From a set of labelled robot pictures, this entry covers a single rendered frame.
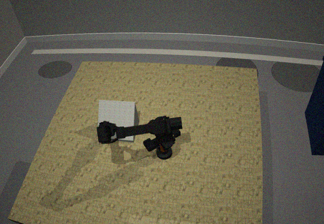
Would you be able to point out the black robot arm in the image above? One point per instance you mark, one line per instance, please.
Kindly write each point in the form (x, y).
(160, 126)

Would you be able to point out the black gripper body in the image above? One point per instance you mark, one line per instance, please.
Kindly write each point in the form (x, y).
(151, 145)

